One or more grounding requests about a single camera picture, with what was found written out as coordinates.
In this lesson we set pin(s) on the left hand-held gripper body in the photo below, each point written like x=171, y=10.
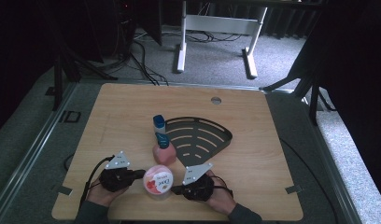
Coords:
x=115, y=179

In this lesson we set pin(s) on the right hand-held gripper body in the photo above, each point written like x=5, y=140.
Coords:
x=196, y=189

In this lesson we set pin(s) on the pink jar with white lid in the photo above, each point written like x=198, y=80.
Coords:
x=158, y=182

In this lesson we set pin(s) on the pink bottle with blue pump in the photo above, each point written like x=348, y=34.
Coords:
x=164, y=155

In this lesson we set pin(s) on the white bottle with blue cap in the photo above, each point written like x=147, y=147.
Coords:
x=159, y=123

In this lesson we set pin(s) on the black slotted corner rack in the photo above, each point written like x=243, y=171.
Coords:
x=204, y=137

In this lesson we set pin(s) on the person's left hand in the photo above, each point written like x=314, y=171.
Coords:
x=101, y=197

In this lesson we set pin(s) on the person's right hand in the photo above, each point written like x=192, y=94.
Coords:
x=222, y=199

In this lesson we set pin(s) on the grey tape strip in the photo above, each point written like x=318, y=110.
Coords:
x=62, y=189
x=293, y=189

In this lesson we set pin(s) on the grey round table grommet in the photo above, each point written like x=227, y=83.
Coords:
x=216, y=100

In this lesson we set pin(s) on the black metal stand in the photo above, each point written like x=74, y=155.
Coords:
x=58, y=81
x=313, y=102

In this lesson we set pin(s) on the black computer tower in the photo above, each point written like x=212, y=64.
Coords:
x=124, y=25

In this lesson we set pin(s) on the black rectangular bracket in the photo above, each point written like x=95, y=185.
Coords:
x=67, y=116

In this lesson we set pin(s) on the grey metal rail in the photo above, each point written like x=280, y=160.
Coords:
x=338, y=174
x=30, y=152

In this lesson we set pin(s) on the white desk frame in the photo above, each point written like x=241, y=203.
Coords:
x=216, y=24

